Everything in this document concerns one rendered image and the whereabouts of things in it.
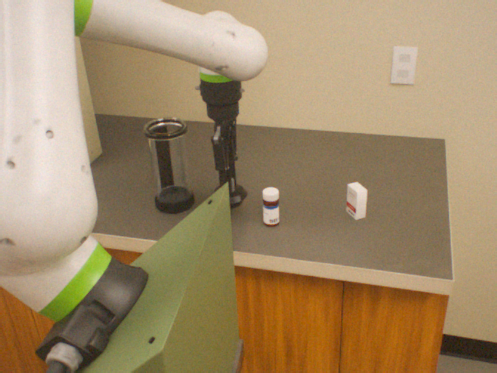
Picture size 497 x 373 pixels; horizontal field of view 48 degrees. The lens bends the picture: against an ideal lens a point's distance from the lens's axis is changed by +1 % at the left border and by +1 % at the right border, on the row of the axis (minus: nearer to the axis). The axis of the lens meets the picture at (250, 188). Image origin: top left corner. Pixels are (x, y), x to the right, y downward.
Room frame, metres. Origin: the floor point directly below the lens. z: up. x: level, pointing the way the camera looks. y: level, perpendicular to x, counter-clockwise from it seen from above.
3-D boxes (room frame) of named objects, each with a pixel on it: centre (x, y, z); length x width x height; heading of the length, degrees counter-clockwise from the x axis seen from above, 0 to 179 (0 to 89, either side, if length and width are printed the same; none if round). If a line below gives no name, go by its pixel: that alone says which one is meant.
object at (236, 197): (1.22, 0.06, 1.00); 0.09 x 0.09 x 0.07
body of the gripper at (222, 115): (1.22, 0.06, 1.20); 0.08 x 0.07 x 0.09; 163
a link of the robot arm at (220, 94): (1.22, 0.06, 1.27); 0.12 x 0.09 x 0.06; 73
